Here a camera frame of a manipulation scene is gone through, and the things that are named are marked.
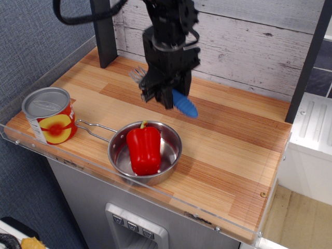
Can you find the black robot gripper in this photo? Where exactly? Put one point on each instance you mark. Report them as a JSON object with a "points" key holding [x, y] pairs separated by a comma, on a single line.
{"points": [[167, 70]]}

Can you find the blue handled metal fork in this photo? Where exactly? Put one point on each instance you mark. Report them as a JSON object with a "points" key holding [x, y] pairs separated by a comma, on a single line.
{"points": [[180, 101]]}

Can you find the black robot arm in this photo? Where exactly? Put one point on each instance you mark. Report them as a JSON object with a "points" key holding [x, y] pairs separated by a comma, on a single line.
{"points": [[172, 21]]}

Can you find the small steel saucepan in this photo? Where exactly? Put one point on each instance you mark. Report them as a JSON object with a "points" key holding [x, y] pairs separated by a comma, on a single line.
{"points": [[118, 152]]}

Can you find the red bell pepper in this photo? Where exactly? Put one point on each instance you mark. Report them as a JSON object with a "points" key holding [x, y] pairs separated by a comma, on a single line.
{"points": [[144, 149]]}

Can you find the red yellow tin can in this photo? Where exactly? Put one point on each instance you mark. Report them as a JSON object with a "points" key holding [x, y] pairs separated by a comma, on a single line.
{"points": [[50, 114]]}

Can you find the grey toy fridge cabinet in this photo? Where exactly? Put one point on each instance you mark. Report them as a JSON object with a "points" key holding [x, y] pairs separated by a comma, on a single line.
{"points": [[87, 197]]}

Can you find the silver dispenser panel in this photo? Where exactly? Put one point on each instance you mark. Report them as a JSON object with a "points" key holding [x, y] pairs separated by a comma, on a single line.
{"points": [[132, 231]]}

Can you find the white toy sink counter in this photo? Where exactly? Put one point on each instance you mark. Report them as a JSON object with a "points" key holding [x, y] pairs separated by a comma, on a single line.
{"points": [[306, 164]]}

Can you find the black yellow object corner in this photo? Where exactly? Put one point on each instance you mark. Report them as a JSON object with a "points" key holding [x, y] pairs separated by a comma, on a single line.
{"points": [[15, 234]]}

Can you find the right dark grey post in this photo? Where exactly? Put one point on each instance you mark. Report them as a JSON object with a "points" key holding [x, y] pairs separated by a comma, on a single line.
{"points": [[310, 60]]}

